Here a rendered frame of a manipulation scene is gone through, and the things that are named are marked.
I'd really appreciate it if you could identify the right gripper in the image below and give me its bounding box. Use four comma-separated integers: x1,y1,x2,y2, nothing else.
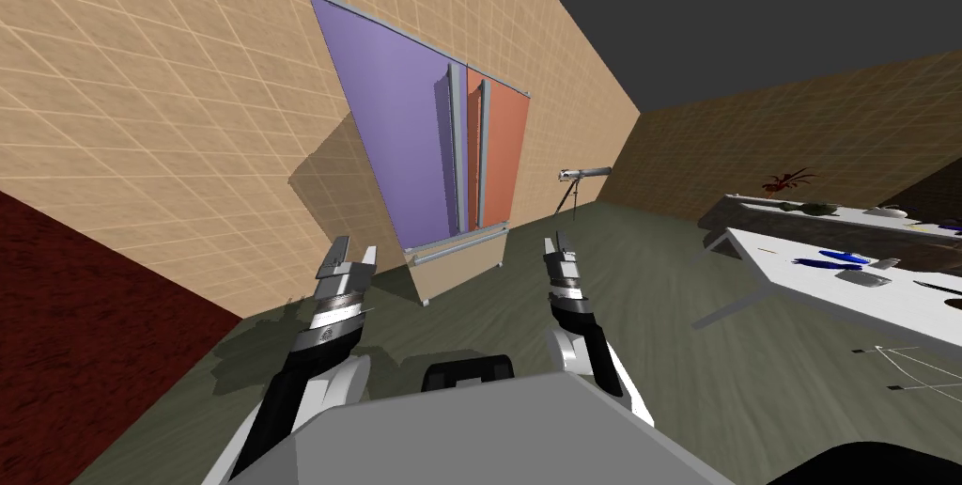
544,230,582,293

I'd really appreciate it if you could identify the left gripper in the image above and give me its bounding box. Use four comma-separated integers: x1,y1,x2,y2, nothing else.
315,236,378,299

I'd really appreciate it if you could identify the grey fridge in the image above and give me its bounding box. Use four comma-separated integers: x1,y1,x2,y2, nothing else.
303,0,533,308

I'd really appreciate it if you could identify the grey telescope on tripod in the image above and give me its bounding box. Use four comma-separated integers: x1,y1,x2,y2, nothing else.
553,164,613,218

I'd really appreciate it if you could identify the beige fridge drawer front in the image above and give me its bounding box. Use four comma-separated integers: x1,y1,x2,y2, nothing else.
403,223,512,306

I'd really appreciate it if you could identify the orange fridge door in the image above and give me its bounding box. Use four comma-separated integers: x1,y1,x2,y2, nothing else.
465,67,532,231

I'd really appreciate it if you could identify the purple fridge door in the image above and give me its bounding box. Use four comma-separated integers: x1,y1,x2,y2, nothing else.
307,0,472,254

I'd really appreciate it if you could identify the dark counter with plant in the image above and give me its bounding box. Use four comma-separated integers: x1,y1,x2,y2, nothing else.
696,166,962,277

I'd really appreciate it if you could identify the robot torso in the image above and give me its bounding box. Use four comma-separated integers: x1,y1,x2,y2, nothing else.
225,352,741,485

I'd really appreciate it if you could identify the white table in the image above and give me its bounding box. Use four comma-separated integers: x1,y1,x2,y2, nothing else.
690,227,962,360

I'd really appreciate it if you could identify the grey drawer handle bar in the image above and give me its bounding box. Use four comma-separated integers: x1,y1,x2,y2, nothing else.
411,227,507,268

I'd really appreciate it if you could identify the long grey door handle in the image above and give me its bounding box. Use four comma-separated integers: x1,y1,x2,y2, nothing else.
476,78,493,231
446,63,470,238

